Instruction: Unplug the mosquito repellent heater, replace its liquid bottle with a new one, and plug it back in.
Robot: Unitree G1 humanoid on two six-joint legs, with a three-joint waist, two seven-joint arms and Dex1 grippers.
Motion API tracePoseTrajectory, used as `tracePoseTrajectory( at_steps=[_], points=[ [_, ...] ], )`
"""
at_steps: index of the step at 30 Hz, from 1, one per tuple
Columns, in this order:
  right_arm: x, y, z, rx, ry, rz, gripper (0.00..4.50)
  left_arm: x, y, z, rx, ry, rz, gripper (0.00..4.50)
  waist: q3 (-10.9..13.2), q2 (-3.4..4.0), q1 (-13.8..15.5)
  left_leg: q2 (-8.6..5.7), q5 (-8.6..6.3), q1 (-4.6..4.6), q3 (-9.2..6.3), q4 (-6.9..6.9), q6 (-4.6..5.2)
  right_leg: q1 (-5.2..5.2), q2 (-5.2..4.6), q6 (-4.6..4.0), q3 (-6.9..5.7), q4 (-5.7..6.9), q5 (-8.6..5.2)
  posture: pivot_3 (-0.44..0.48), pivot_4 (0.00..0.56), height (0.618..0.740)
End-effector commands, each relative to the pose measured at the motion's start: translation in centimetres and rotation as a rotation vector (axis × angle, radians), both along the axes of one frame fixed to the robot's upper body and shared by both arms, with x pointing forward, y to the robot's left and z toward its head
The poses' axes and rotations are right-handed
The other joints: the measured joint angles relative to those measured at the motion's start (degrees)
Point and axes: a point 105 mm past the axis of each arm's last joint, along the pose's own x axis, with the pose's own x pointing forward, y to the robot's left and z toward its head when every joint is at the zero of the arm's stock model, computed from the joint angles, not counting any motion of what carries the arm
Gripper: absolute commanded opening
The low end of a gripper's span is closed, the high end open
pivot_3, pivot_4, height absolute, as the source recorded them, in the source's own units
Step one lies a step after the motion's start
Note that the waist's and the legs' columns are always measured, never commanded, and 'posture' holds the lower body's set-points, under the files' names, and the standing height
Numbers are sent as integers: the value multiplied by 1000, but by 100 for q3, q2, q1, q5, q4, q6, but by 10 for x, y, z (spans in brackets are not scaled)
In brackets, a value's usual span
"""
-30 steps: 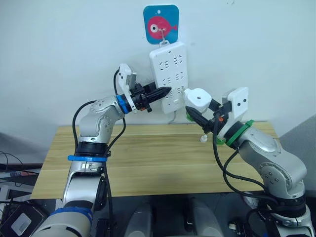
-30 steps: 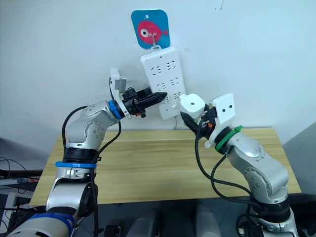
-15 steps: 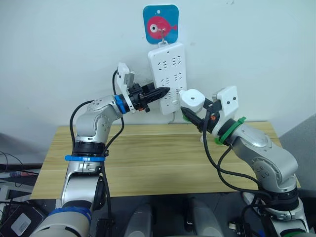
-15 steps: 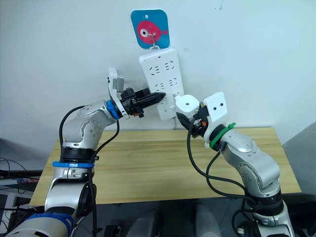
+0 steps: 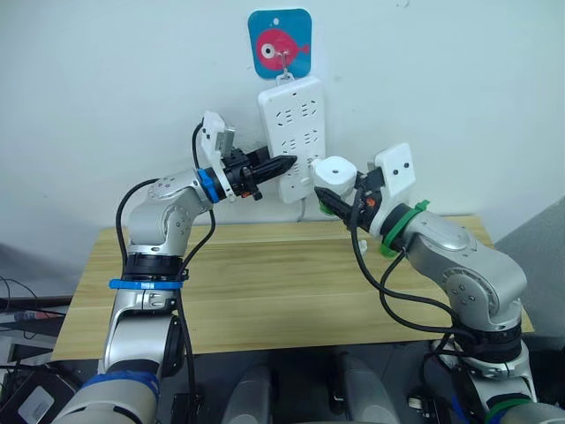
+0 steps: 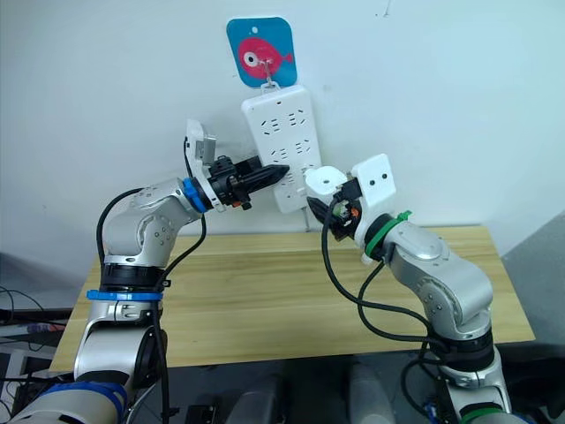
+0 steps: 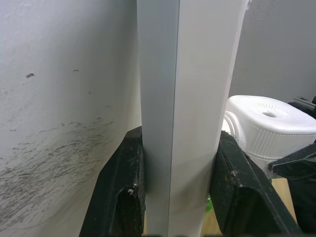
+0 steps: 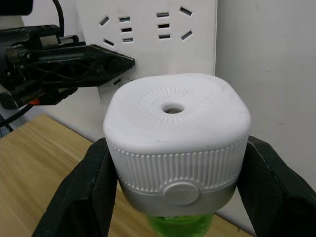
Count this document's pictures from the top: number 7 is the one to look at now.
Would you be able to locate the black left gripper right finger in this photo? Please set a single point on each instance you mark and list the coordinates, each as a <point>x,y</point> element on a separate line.
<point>242,202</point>

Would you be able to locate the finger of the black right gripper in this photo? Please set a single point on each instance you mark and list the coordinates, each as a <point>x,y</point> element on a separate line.
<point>307,101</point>
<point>298,164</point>

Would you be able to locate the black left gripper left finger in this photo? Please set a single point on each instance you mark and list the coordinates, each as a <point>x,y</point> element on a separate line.
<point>116,197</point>

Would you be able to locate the green liquid bottle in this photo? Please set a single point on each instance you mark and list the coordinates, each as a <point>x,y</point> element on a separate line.
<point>209,205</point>

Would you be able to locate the white mosquito repellent heater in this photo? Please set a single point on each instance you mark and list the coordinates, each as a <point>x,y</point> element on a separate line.
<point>271,128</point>

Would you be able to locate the white power strip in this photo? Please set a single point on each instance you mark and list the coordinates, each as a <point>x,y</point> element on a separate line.
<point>197,98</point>

